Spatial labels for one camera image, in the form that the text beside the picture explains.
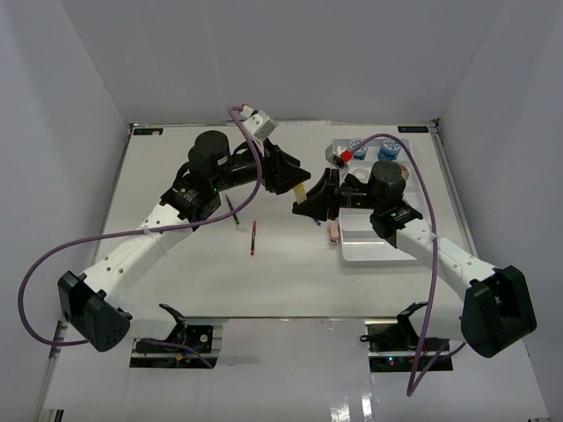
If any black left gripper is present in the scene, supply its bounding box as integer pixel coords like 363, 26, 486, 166
212, 135, 311, 195

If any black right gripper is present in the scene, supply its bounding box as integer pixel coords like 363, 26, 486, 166
292, 168, 383, 222

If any yellow white highlighter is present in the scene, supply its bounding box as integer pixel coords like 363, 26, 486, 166
293, 184, 307, 204

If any blue tape roll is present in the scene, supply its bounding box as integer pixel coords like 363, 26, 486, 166
348, 138, 369, 160
377, 137, 402, 161

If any white compartment tray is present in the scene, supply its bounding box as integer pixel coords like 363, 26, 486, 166
327, 136, 427, 267

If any clear tape roll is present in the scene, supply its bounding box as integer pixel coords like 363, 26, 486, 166
354, 168, 369, 179

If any brown packing tape roll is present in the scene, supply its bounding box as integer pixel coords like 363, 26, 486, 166
399, 164, 410, 181

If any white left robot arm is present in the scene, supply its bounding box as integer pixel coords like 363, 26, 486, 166
57, 130, 311, 352

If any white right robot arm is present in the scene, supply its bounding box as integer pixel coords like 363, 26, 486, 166
292, 161, 537, 358

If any pink white eraser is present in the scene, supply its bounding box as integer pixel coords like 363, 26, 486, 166
328, 221, 340, 244

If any red pen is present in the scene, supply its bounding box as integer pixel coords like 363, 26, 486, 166
250, 220, 257, 256

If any black pen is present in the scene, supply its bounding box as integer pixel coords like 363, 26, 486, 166
224, 194, 240, 226

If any right black table label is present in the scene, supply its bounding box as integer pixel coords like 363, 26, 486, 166
398, 126, 429, 134

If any black table label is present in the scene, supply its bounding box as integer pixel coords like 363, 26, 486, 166
398, 126, 429, 134
132, 127, 164, 136

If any left black table label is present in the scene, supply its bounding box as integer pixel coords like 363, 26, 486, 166
132, 127, 164, 136

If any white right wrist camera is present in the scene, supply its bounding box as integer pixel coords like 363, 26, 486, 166
325, 144, 353, 170

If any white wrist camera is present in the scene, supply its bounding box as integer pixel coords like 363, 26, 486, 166
240, 105, 277, 150
325, 144, 353, 170

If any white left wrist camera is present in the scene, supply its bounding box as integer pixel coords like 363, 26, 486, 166
240, 105, 277, 150

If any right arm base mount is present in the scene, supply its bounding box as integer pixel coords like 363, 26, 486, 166
360, 302, 453, 373

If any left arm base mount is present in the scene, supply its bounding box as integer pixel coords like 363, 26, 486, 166
129, 304, 221, 369

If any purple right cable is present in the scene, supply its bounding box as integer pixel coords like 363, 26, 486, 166
349, 133, 467, 397

